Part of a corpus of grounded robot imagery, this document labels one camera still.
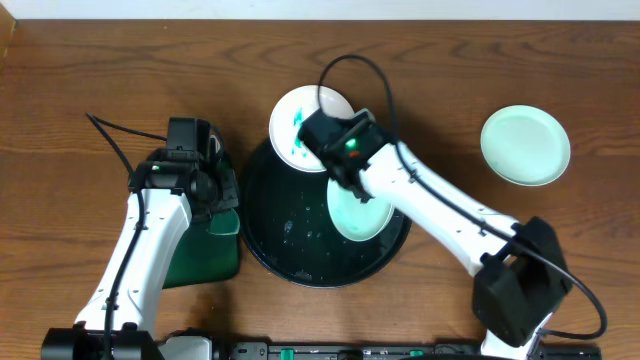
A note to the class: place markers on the green rectangular sponge tray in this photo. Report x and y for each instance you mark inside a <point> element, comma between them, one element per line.
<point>202,258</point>

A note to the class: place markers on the pink plate with green stain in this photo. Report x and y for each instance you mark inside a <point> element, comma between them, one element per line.
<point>285,122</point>

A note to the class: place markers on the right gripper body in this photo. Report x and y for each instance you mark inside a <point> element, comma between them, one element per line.
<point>360,193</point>

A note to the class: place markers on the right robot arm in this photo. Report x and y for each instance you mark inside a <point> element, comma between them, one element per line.
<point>517,269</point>

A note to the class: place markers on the green yellow sponge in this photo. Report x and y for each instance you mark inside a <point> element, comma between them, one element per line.
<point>225,223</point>

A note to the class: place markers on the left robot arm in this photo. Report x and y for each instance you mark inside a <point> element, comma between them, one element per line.
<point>181,229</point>

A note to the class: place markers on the round black tray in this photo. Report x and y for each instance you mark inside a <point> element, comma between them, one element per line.
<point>286,225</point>

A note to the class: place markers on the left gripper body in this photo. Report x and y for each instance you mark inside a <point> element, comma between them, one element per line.
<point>226,187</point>

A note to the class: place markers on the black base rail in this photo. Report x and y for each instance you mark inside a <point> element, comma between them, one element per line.
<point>265,351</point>

